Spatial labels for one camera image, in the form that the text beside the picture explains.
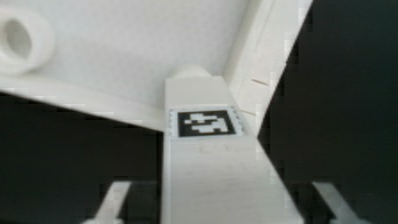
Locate white desk leg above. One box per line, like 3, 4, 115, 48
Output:
160, 65, 303, 224

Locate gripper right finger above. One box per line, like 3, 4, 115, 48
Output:
312, 181, 373, 224

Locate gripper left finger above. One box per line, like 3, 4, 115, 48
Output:
81, 181, 131, 224

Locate white desk tabletop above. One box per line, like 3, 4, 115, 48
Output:
0, 0, 314, 130

